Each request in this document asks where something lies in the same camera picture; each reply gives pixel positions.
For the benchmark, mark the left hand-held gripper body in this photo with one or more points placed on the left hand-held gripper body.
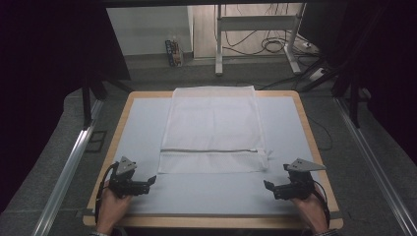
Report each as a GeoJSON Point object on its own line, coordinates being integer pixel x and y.
{"type": "Point", "coordinates": [123, 183]}

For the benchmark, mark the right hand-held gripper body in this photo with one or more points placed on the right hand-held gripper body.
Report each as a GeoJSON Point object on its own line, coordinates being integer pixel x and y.
{"type": "Point", "coordinates": [296, 188]}

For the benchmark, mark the white mesh laundry bag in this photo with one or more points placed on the white mesh laundry bag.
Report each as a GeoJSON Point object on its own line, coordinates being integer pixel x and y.
{"type": "Point", "coordinates": [213, 131]}

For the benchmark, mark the person's right hand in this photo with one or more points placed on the person's right hand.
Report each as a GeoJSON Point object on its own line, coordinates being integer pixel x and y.
{"type": "Point", "coordinates": [309, 211]}

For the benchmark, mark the person's left hand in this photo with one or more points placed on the person's left hand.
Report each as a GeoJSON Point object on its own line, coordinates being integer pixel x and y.
{"type": "Point", "coordinates": [113, 209]}

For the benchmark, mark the light blue table mat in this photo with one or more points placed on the light blue table mat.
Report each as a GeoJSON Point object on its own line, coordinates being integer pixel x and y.
{"type": "Point", "coordinates": [141, 131]}

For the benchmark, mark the black metal stand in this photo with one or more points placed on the black metal stand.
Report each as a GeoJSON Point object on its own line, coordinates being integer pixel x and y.
{"type": "Point", "coordinates": [354, 105]}
{"type": "Point", "coordinates": [87, 105]}

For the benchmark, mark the white power strip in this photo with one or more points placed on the white power strip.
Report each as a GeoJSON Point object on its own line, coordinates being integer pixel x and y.
{"type": "Point", "coordinates": [317, 74]}

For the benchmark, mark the pack of bottles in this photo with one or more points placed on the pack of bottles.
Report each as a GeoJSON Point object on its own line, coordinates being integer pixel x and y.
{"type": "Point", "coordinates": [173, 52]}

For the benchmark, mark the black curtain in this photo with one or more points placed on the black curtain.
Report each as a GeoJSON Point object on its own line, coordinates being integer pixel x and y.
{"type": "Point", "coordinates": [387, 65]}
{"type": "Point", "coordinates": [49, 65]}

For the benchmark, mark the black flat frame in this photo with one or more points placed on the black flat frame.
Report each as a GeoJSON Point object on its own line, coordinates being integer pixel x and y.
{"type": "Point", "coordinates": [96, 141]}

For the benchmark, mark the aluminium rail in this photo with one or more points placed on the aluminium rail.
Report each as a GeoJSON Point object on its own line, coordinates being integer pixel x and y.
{"type": "Point", "coordinates": [370, 154]}
{"type": "Point", "coordinates": [69, 170]}

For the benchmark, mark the white metal desk frame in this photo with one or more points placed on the white metal desk frame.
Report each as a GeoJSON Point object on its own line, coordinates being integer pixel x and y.
{"type": "Point", "coordinates": [255, 23]}

